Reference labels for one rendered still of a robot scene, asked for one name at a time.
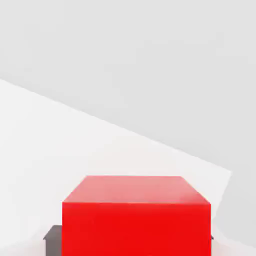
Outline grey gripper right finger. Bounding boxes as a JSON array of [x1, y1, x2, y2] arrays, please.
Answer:
[[210, 234, 227, 256]]

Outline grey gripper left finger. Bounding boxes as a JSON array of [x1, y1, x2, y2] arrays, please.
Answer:
[[31, 225, 63, 256]]

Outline small red cube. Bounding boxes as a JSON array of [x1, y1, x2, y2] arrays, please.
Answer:
[[61, 175, 212, 256]]

